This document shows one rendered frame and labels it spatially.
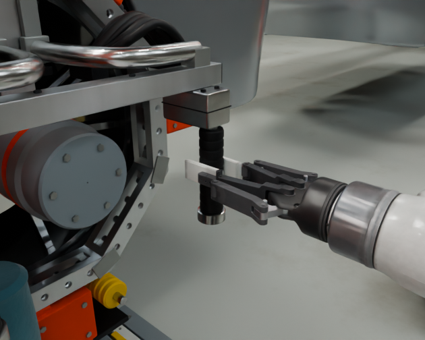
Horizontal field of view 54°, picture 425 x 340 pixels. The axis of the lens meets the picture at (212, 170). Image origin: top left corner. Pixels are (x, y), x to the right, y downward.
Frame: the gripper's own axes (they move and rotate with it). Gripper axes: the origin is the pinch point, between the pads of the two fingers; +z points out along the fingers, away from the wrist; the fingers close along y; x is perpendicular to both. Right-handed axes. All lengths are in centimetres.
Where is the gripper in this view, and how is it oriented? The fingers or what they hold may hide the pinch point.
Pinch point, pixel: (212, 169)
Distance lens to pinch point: 62.0
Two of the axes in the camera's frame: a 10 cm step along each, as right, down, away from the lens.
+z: -7.5, -2.6, 6.1
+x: 0.0, -9.2, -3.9
